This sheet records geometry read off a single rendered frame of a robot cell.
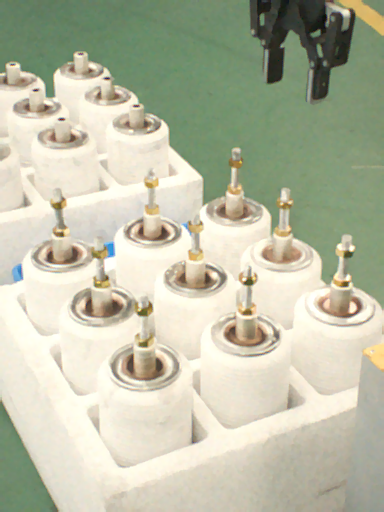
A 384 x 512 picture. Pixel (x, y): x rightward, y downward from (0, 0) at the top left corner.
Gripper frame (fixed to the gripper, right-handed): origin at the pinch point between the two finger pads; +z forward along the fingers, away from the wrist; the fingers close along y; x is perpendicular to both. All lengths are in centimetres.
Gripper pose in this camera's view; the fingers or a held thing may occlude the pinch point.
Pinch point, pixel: (294, 80)
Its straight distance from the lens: 103.3
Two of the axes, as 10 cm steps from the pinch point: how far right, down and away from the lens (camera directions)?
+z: 0.0, 8.5, 5.3
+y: -5.8, -4.3, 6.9
